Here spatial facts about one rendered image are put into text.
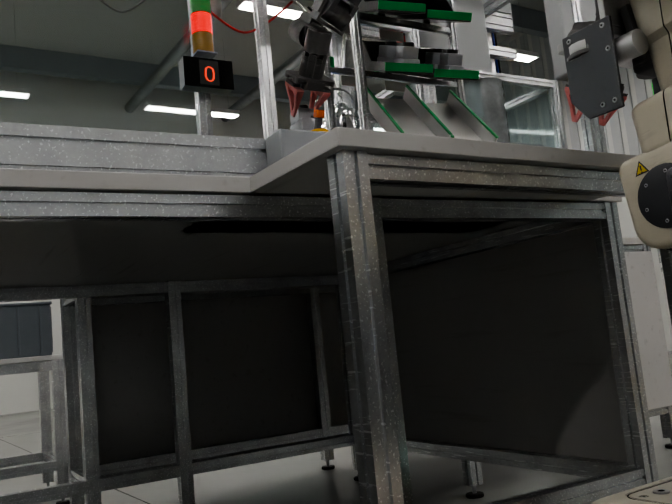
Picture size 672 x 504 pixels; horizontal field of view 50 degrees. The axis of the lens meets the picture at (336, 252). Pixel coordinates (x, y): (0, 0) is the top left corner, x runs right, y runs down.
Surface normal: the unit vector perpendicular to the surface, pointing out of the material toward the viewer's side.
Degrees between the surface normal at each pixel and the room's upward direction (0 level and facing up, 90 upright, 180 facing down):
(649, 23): 90
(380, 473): 90
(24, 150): 90
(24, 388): 90
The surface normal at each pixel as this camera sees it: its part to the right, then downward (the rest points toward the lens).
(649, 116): -0.84, 0.01
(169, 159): 0.49, -0.16
